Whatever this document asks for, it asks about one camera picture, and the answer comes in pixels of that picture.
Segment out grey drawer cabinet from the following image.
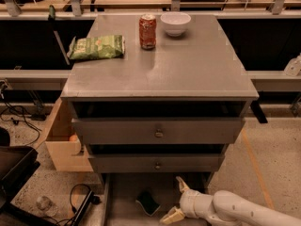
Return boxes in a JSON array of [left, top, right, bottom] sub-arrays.
[[61, 14, 258, 184]]

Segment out grey bottom drawer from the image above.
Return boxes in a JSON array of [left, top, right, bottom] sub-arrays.
[[105, 173, 211, 226]]

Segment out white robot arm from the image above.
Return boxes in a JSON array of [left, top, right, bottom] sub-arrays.
[[160, 176, 301, 226]]

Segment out orange ball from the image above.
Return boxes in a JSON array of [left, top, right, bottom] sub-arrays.
[[69, 135, 78, 142]]

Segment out clear plastic bottle on floor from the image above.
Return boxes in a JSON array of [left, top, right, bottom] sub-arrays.
[[36, 196, 58, 217]]

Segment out green chip bag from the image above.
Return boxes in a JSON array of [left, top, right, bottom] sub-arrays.
[[67, 35, 125, 60]]

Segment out white ceramic bowl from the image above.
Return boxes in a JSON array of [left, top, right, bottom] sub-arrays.
[[160, 11, 191, 37]]

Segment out grey drawer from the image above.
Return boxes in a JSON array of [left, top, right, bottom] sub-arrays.
[[88, 153, 225, 173], [105, 173, 211, 226], [72, 118, 245, 145]]

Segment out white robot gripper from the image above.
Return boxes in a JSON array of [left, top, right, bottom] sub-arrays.
[[160, 176, 215, 225]]

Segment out grey middle drawer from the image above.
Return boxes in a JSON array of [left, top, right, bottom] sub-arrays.
[[88, 153, 225, 173]]

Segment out light wooden box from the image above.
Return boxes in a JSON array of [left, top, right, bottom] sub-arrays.
[[44, 99, 92, 172]]

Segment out green handled tool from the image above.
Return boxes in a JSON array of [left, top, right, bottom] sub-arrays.
[[48, 5, 71, 66]]

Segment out grey top drawer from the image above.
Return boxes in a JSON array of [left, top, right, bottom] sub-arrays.
[[72, 118, 245, 145]]

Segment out green and yellow sponge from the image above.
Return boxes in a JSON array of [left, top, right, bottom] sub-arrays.
[[135, 191, 160, 217]]

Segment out black chair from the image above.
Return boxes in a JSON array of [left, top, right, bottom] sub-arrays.
[[0, 128, 55, 226]]

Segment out red soda can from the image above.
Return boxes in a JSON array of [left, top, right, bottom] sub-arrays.
[[139, 14, 157, 50]]

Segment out black cable with plug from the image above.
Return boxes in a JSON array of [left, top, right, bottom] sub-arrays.
[[43, 184, 102, 226]]

